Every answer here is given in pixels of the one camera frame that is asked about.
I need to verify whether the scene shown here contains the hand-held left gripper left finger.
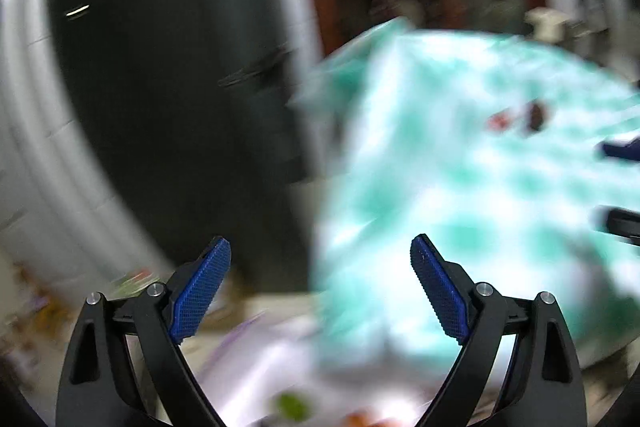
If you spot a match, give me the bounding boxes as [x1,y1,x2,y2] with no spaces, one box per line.
[56,236,232,427]

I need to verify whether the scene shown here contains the large red cherry tomato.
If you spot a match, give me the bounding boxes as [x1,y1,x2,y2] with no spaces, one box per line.
[489,109,519,132]

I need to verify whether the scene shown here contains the green blurred item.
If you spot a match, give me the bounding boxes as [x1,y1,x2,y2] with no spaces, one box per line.
[276,394,312,424]

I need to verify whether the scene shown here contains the dark water chestnut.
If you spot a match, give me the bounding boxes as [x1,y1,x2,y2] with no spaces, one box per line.
[525,102,549,130]

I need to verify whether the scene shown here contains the dark tall cabinet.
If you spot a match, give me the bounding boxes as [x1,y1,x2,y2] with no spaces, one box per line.
[46,0,323,269]

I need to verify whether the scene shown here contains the white box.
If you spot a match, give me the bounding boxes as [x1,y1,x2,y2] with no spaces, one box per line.
[525,7,572,40]

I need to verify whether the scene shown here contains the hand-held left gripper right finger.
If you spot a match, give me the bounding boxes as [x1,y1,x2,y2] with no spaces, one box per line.
[410,234,587,427]

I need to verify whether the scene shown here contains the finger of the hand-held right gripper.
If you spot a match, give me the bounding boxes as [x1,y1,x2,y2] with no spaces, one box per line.
[595,138,640,163]
[592,205,640,248]

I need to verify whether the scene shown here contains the green white checked tablecloth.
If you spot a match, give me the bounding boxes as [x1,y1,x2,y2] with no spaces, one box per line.
[291,18,640,373]

